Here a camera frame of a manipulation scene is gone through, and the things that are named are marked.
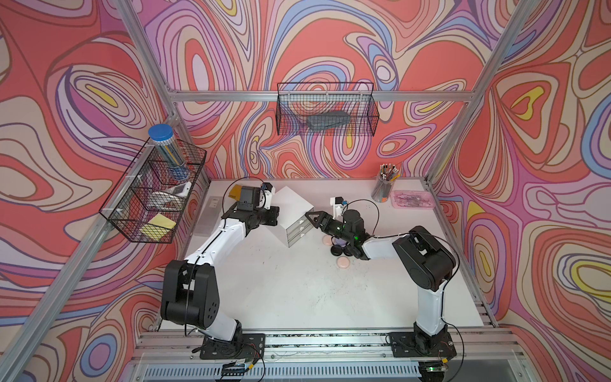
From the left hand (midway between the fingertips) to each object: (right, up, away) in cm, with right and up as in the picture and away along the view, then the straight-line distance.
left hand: (279, 212), depth 89 cm
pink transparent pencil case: (+59, +5, +23) cm, 64 cm away
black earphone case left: (+23, -16, +7) cm, 28 cm away
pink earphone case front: (+25, -19, +3) cm, 32 cm away
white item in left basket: (-29, +8, -15) cm, 34 cm away
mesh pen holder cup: (+46, +11, +17) cm, 50 cm away
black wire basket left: (-38, +5, -16) cm, 42 cm away
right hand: (+11, -4, +2) cm, 12 cm away
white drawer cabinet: (+5, -4, -1) cm, 6 cm away
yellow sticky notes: (-30, -3, -26) cm, 39 cm away
